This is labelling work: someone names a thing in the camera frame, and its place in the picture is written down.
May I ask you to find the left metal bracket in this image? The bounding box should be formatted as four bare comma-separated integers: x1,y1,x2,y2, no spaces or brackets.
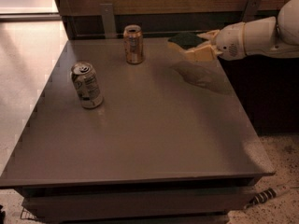
100,4,117,39

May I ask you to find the green and yellow sponge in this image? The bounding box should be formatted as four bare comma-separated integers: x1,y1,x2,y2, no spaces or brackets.
168,32,205,49

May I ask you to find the right metal bracket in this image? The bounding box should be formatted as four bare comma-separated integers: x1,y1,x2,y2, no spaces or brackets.
241,0,262,22

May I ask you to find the grey drawer cabinet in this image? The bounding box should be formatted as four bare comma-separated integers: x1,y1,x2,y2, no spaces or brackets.
0,38,274,224

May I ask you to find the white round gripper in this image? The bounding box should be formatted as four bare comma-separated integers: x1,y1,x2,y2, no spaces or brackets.
183,22,246,62

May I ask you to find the orange soda can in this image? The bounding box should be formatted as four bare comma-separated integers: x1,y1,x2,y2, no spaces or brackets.
123,24,144,64

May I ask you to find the white green soda can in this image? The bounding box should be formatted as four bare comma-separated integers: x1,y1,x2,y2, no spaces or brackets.
70,62,104,109

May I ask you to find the horizontal metal rail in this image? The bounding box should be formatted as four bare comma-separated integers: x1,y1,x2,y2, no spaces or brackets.
74,31,200,39

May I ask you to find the metal bracket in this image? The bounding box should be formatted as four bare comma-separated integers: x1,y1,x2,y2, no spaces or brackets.
100,4,117,39
241,0,262,22

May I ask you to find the black white striped tool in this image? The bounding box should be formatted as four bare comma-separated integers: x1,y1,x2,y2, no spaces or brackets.
244,185,291,209

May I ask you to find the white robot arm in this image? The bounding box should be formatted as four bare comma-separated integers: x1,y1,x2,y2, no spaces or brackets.
183,0,299,62

